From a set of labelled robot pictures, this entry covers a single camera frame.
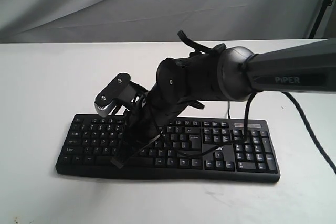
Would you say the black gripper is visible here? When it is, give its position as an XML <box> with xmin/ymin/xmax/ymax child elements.
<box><xmin>111</xmin><ymin>84</ymin><xmax>204</xmax><ymax>169</ymax></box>

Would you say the black tripod stand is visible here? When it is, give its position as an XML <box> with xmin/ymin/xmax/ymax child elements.
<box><xmin>308</xmin><ymin>0</ymin><xmax>334</xmax><ymax>39</ymax></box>

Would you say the black acer keyboard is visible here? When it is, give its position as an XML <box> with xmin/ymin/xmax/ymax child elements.
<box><xmin>56</xmin><ymin>114</ymin><xmax>280</xmax><ymax>183</ymax></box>

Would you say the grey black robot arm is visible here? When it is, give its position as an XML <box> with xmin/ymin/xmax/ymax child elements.
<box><xmin>111</xmin><ymin>31</ymin><xmax>335</xmax><ymax>168</ymax></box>

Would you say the grey backdrop cloth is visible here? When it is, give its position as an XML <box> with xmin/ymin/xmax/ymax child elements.
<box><xmin>1</xmin><ymin>0</ymin><xmax>323</xmax><ymax>43</ymax></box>

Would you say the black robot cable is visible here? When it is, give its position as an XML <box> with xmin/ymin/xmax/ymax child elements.
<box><xmin>167</xmin><ymin>91</ymin><xmax>336</xmax><ymax>174</ymax></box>

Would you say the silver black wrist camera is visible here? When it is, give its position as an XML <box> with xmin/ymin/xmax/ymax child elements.
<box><xmin>94</xmin><ymin>73</ymin><xmax>147</xmax><ymax>118</ymax></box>

